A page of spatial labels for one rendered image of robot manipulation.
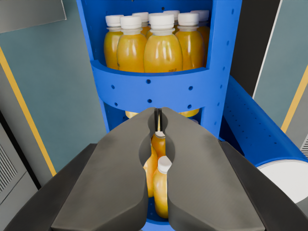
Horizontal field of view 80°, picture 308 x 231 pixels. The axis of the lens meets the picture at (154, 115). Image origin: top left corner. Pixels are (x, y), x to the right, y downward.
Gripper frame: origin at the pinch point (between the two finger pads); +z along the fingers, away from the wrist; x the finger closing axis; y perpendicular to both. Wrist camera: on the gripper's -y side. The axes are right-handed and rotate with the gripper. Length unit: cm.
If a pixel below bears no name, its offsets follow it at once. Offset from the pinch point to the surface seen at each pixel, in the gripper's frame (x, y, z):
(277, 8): 72, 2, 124
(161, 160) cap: -0.4, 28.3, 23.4
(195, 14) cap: 6.4, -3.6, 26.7
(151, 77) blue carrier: -1.2, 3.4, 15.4
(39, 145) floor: -135, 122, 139
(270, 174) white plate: 37, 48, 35
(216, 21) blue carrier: 7.7, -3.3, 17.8
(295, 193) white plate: 50, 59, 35
